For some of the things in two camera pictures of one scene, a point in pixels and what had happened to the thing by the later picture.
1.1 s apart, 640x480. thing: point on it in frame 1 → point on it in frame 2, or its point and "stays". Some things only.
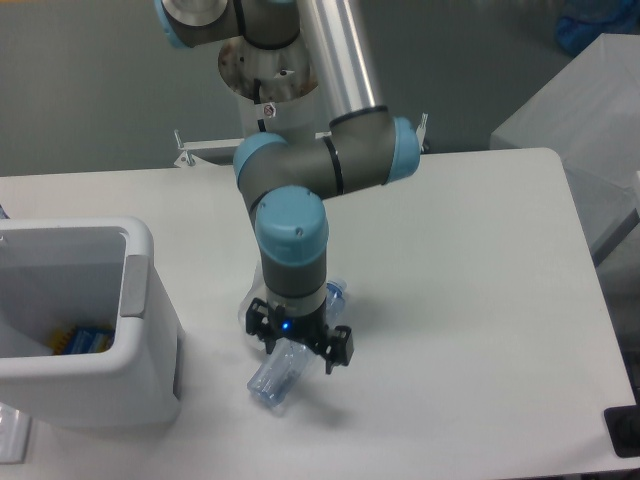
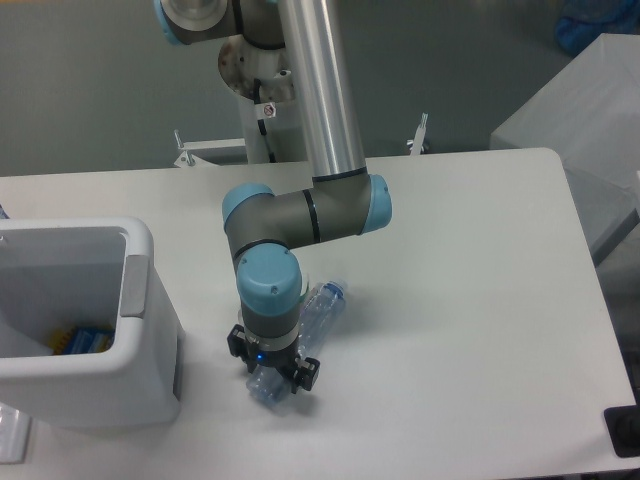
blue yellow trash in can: [88, 339] stays
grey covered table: [589, 115] stays
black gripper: [335, 346] → [306, 370]
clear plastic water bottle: [290, 358] stays
